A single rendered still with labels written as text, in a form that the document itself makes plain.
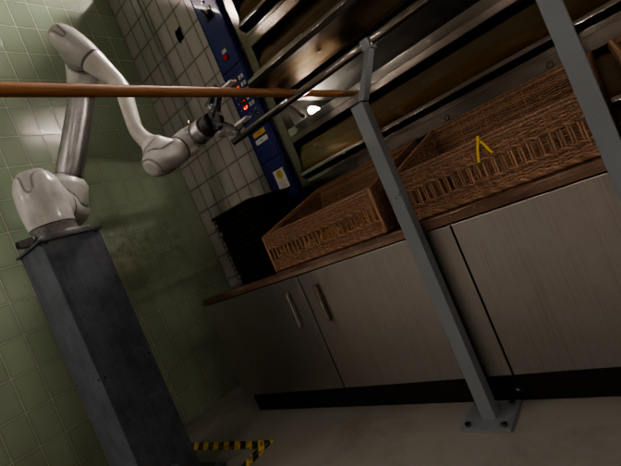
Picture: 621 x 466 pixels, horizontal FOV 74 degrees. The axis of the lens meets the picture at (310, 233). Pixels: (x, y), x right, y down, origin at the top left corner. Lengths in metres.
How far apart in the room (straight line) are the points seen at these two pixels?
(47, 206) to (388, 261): 1.17
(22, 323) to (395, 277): 1.60
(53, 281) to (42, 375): 0.67
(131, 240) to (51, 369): 0.72
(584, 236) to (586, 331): 0.24
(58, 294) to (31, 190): 0.37
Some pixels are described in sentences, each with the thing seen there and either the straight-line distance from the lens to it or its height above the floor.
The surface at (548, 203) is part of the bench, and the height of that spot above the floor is 0.52.
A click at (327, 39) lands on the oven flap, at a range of 1.88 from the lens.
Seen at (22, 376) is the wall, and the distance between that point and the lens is 2.18.
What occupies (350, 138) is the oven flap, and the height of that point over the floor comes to 0.99.
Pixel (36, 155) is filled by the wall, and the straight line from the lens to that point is 2.45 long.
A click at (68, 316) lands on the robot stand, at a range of 1.61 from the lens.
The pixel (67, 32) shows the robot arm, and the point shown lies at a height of 1.71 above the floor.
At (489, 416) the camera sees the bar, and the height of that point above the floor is 0.02.
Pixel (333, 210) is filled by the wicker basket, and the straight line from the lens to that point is 1.39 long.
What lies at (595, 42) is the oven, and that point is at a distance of 1.64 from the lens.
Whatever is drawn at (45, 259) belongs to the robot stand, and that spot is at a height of 0.94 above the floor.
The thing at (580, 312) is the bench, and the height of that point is 0.25.
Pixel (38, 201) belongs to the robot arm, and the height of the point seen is 1.14.
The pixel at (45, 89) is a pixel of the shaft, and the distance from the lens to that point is 1.09.
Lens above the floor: 0.69
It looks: 1 degrees down
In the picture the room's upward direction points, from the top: 23 degrees counter-clockwise
